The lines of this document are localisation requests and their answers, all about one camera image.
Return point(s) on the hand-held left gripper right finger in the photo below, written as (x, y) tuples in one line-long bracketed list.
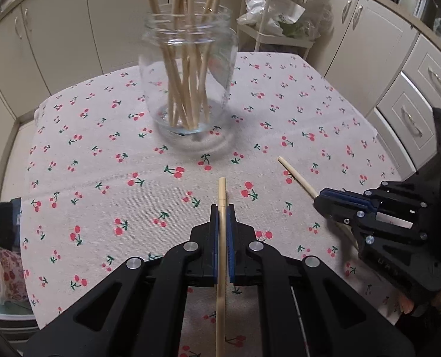
[(231, 238)]

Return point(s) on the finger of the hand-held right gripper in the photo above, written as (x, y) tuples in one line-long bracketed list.
[(346, 198), (335, 210)]

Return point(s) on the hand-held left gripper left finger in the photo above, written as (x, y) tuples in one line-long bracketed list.
[(215, 238)]

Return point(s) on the wooden chopstick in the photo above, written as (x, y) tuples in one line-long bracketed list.
[(222, 193), (298, 176)]

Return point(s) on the bundle of wooden chopsticks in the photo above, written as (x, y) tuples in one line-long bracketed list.
[(183, 81)]

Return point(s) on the clear glass jar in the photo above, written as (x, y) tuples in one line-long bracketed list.
[(220, 63)]

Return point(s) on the person's right hand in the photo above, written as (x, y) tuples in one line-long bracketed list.
[(406, 305)]

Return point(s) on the cherry print tablecloth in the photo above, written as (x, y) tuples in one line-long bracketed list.
[(131, 156)]

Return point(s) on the white storage rack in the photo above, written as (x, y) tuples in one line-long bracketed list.
[(265, 41)]

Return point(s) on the pink floral cloth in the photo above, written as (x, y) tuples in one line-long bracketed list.
[(14, 275)]

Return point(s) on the dark blue box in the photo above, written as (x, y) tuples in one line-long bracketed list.
[(7, 223)]

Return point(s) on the white plastic bag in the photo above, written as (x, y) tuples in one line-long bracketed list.
[(257, 5)]

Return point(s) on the cream cabinet with doors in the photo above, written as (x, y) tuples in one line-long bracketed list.
[(75, 26)]

